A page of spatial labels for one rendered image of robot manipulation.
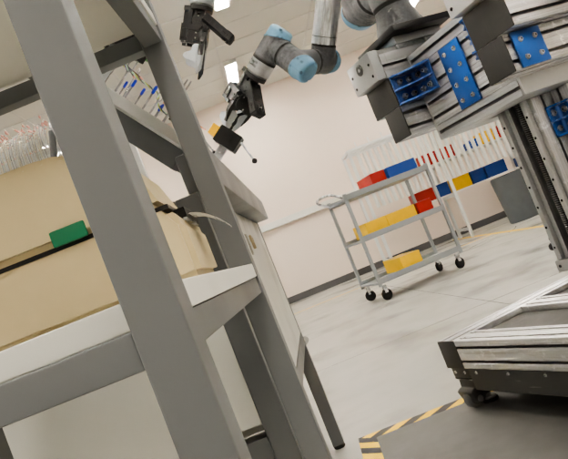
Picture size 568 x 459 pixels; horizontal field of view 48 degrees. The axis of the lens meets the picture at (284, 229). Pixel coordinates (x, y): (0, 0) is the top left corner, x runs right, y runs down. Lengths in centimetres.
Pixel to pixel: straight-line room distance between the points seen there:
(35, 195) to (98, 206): 35
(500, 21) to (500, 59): 9
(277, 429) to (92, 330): 65
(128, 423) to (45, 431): 14
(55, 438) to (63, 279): 45
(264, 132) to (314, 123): 80
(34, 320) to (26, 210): 12
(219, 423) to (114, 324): 10
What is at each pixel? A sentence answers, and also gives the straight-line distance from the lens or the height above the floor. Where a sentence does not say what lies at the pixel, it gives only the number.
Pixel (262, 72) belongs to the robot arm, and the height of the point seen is 119.
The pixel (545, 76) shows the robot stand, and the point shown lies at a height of 83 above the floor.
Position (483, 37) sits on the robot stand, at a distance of 163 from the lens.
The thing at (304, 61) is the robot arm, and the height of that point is 115.
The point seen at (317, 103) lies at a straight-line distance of 1031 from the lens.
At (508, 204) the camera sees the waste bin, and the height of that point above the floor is 26.
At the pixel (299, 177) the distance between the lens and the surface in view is 1006.
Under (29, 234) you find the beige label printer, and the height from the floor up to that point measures 77.
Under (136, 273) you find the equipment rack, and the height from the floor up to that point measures 67.
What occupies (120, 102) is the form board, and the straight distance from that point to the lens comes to 109.
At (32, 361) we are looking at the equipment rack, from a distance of 47.
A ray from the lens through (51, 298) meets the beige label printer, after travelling 74.
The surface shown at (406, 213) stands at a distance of 584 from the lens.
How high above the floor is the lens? 65
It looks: 3 degrees up
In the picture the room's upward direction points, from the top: 22 degrees counter-clockwise
